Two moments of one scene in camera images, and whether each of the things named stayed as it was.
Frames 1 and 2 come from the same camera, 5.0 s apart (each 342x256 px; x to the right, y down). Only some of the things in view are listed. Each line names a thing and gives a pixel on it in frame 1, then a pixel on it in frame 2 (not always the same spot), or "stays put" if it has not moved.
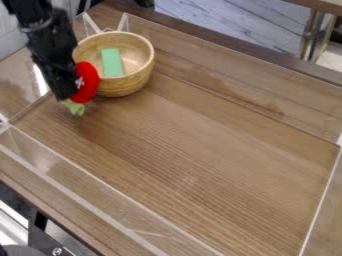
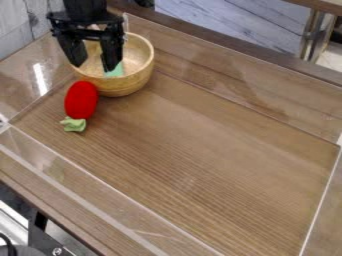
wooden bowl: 121,57 stays put
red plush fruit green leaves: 87,79 to 80,102
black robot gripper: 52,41 to 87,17
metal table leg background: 316,34 stays put
